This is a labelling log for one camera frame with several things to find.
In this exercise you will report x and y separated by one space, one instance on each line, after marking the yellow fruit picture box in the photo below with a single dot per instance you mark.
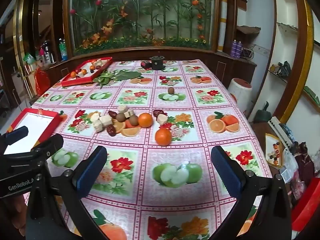
274 152

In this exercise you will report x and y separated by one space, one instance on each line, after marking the rolled white and yellow poster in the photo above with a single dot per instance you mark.
223 23

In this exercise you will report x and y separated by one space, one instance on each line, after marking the maroon bag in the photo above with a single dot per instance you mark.
305 160

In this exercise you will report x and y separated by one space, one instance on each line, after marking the black round device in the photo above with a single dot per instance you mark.
157 62

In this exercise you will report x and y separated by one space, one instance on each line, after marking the dark green bundle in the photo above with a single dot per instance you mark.
283 68

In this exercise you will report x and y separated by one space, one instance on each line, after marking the green plastic bag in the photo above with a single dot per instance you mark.
29 58

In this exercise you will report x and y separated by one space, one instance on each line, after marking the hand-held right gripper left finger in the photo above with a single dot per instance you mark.
90 173

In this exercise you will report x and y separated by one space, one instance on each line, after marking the pink bottle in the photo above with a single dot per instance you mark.
40 54

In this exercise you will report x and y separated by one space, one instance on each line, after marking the dark green plastic object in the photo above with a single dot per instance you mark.
263 115

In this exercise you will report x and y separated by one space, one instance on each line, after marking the purple bottle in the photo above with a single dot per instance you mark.
239 49
233 48

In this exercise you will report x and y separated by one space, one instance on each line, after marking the white slatted panel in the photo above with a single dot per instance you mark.
280 130

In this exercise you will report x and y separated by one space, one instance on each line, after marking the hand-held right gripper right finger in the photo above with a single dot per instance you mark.
226 173

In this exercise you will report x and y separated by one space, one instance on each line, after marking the red tray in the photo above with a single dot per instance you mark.
75 82
32 125

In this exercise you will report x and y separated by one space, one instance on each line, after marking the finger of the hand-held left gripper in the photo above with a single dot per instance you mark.
16 133
50 145

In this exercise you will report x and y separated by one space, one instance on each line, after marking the red and black box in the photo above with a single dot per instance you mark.
145 65

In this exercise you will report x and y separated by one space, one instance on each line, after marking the dark wooden sideboard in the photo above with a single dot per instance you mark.
200 55

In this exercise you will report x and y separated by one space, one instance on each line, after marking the leafy green vegetable bunch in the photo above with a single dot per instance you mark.
105 78

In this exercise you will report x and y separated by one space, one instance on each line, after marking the green plastic bottle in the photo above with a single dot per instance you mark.
62 50

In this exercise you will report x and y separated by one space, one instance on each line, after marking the clear plastic bag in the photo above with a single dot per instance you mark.
290 165

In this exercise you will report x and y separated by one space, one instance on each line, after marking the black thermos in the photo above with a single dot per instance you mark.
46 51

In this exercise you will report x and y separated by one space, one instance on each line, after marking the white stool with red top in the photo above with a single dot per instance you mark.
240 90

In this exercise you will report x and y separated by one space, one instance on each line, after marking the red plastic stool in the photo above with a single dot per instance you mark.
306 205

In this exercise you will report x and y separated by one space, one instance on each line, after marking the large green leaf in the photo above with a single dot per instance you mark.
130 75

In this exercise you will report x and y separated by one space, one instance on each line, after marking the red plastic bag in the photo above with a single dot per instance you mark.
41 82

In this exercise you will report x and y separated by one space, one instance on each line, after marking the fruit print tablecloth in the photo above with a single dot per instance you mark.
140 145

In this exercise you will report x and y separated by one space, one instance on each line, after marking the brown wooden shelf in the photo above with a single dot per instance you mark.
247 30

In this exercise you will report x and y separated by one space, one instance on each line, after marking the artificial plant display window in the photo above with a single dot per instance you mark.
150 17

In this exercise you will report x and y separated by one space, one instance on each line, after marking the clear tape scrap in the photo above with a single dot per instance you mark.
41 110

